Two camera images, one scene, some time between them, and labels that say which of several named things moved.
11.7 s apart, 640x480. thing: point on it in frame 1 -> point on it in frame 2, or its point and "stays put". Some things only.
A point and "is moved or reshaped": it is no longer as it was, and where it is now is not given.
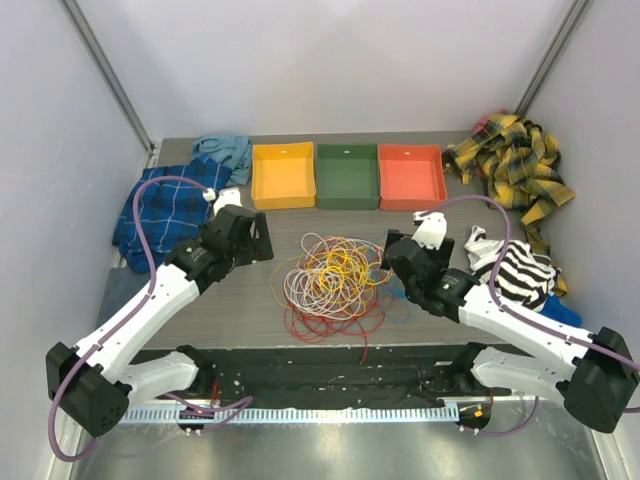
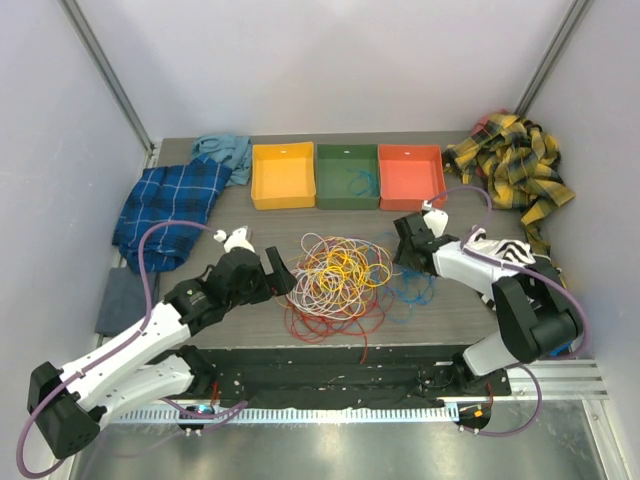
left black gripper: (257, 248) -> (280, 279)
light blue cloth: (232, 150) stays put
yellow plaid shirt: (520, 166) stays put
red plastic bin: (411, 177) stays put
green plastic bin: (347, 177) stays put
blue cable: (401, 292) is moved or reshaped
